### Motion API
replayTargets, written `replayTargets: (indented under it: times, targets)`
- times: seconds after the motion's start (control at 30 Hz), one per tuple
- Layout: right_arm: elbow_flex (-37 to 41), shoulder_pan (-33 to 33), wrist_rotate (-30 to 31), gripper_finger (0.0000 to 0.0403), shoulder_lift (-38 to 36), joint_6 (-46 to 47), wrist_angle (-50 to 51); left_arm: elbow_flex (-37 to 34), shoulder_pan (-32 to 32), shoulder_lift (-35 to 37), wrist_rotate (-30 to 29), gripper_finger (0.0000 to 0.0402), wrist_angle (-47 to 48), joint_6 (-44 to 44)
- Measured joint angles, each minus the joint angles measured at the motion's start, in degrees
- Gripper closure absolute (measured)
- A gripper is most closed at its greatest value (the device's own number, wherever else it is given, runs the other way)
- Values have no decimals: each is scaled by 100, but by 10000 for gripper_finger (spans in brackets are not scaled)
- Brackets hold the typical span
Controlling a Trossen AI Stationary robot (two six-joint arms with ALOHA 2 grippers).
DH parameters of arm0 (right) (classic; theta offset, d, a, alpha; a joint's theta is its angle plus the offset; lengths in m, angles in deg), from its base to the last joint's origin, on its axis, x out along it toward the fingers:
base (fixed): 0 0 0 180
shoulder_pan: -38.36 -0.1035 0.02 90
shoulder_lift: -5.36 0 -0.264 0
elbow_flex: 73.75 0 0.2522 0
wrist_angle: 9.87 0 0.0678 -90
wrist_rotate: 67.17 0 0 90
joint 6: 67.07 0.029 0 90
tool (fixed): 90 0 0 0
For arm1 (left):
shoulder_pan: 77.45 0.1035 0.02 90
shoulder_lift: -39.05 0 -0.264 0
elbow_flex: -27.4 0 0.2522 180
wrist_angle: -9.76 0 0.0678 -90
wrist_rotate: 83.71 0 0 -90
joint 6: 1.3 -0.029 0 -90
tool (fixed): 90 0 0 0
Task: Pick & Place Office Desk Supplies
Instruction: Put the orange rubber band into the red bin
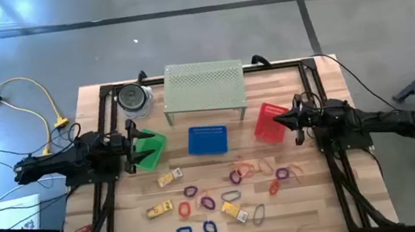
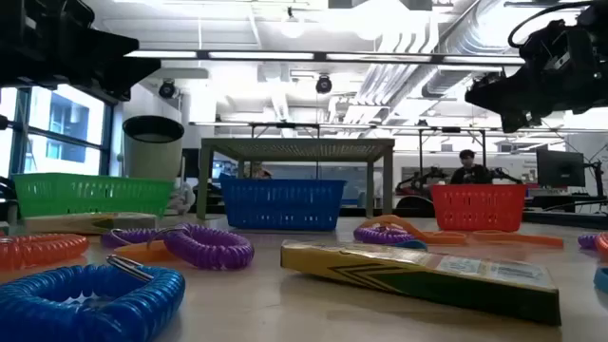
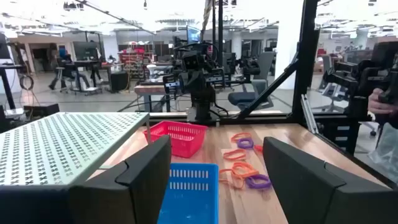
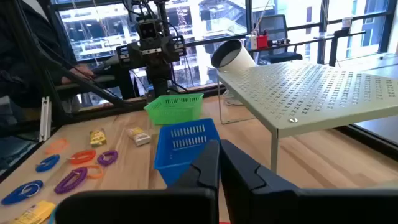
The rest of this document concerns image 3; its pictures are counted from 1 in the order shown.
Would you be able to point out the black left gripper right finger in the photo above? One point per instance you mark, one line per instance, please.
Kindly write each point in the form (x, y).
(311, 193)

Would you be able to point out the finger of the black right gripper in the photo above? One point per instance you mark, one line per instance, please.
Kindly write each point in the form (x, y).
(171, 84)
(219, 77)

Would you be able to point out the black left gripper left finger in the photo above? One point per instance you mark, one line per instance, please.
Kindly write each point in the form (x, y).
(140, 189)

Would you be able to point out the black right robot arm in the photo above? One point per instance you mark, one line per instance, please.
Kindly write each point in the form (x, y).
(202, 102)

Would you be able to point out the grey office chair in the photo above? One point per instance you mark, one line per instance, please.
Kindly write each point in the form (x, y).
(245, 98)
(331, 87)

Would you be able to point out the black standing desk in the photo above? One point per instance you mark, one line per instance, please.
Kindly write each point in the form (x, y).
(6, 84)

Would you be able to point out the wooden table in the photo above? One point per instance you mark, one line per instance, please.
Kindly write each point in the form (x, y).
(149, 90)

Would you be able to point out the red storage shelf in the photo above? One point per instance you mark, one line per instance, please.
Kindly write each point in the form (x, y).
(132, 60)

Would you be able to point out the blue lit monitor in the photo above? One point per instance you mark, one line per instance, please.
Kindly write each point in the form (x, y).
(193, 35)

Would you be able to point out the black box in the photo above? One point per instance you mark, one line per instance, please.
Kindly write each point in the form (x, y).
(119, 81)

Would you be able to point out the blue plastic basket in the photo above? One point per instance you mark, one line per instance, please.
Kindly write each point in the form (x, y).
(192, 202)

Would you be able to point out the black drawer cabinet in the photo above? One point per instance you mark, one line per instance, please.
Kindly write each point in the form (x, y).
(329, 140)

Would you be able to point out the red plastic basket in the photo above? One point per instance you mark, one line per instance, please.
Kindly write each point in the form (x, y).
(183, 141)

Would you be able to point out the teal patterned cloth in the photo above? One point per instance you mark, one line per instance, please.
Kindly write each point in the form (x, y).
(387, 152)

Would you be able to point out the green perforated metal shelf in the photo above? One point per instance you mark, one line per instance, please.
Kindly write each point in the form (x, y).
(62, 146)

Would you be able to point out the black computer monitor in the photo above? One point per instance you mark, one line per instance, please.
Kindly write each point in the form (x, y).
(85, 50)

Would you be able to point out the person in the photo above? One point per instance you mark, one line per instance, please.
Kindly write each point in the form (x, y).
(66, 70)

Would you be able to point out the person's hand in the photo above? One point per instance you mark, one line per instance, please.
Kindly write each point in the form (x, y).
(377, 105)

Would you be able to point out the black case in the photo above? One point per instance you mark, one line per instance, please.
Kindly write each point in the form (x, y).
(40, 110)

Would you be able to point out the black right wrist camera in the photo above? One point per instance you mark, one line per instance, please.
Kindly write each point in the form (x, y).
(192, 60)

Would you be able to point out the silver aluminium bracket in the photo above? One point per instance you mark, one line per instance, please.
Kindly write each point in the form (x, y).
(309, 115)

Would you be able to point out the black aluminium frame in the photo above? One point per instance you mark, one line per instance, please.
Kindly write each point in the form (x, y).
(306, 62)

